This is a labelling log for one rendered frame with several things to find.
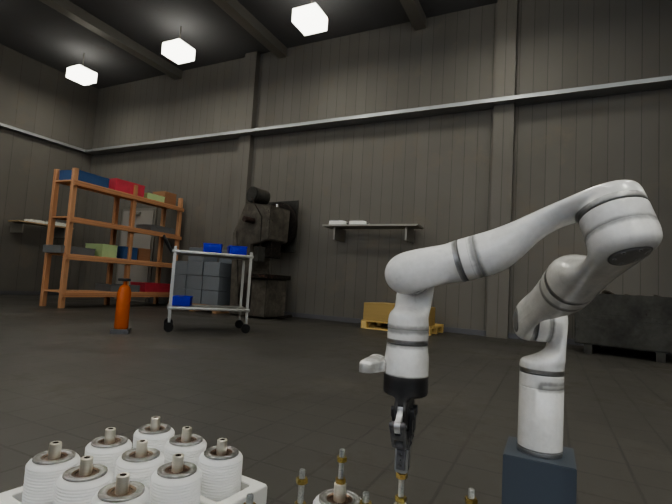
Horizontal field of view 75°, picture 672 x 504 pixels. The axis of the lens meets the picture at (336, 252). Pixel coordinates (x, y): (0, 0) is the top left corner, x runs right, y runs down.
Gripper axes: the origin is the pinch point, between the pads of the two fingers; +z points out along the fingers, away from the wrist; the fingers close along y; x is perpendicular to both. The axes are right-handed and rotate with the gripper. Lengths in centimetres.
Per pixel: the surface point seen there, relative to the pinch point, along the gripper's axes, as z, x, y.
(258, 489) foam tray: 17.4, 33.9, 13.7
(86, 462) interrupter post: 8, 58, -10
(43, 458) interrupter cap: 10, 71, -9
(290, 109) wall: -371, 377, 690
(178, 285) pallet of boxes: -10, 550, 612
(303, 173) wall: -238, 337, 685
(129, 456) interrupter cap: 10, 58, 0
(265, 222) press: -127, 357, 585
